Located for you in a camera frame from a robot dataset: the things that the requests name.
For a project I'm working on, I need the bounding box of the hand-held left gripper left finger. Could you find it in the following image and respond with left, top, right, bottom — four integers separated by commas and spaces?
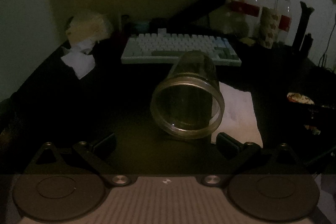
25, 133, 132, 186

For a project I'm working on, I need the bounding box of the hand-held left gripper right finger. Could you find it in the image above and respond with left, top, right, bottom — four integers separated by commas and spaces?
201, 132, 311, 188

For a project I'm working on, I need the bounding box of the white tissue with pink print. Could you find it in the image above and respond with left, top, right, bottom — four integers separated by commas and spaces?
211, 82, 263, 147

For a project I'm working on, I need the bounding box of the clear glass jar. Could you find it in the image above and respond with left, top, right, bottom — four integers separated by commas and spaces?
150, 50, 225, 141

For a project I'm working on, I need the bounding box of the flat white paper sheet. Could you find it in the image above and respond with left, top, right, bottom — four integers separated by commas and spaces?
61, 46, 95, 80

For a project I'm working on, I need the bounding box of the crumpled white paper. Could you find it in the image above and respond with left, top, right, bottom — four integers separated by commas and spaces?
75, 39, 99, 53

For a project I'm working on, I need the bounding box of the white and green keyboard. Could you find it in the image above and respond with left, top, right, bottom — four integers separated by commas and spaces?
121, 33, 242, 66

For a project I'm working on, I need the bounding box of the clear plastic bag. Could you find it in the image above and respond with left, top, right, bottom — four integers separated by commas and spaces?
209, 7, 249, 36

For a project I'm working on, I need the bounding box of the patterned paper cup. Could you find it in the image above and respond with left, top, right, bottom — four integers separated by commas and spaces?
258, 6, 280, 49

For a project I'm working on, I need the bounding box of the black upright stand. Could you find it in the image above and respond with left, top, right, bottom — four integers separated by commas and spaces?
292, 0, 315, 53

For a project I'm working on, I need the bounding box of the thin dark cable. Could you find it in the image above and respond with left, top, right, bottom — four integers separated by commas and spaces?
318, 1, 335, 68

